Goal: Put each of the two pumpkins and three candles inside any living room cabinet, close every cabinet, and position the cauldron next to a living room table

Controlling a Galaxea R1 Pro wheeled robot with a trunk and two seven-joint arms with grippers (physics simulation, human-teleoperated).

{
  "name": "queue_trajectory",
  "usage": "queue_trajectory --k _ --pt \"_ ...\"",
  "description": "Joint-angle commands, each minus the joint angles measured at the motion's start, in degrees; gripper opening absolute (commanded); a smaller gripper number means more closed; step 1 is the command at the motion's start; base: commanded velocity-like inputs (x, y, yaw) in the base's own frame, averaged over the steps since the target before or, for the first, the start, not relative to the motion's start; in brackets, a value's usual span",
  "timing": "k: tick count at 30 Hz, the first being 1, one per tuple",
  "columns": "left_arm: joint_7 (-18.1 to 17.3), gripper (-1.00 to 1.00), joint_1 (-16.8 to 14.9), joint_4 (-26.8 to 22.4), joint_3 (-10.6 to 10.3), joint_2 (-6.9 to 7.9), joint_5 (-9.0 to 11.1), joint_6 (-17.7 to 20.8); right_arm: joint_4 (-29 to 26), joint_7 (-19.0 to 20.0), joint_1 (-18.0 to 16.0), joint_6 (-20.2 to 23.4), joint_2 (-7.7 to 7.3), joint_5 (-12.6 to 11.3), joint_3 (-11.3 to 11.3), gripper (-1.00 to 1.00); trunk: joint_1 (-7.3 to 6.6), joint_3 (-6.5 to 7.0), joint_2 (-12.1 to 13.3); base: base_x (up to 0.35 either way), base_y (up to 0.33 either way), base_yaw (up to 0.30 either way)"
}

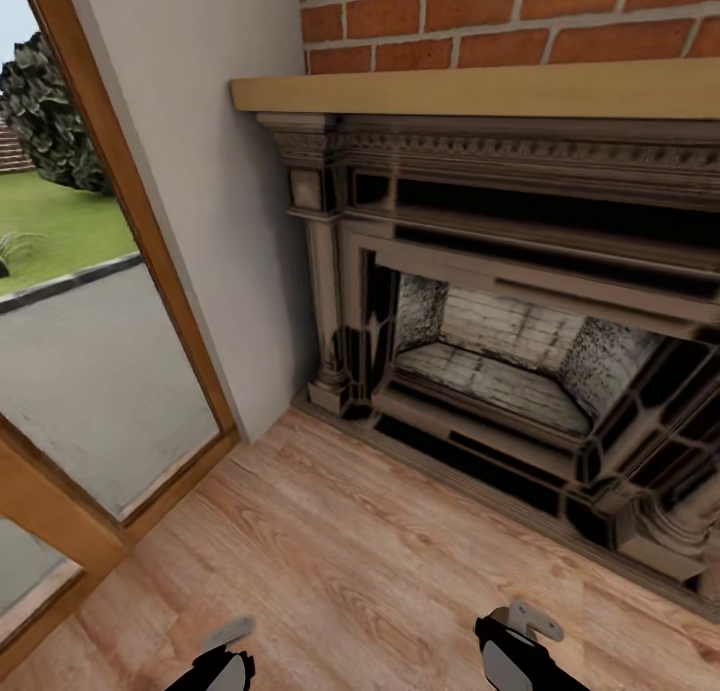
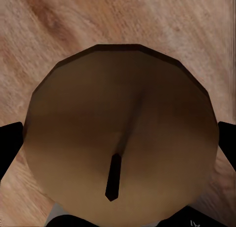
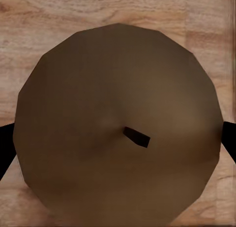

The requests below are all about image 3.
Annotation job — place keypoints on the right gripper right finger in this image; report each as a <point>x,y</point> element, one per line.
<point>229,138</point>

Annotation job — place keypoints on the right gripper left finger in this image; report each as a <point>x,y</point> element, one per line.
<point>7,149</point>

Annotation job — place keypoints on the pillar candle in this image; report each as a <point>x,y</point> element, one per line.
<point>118,126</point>

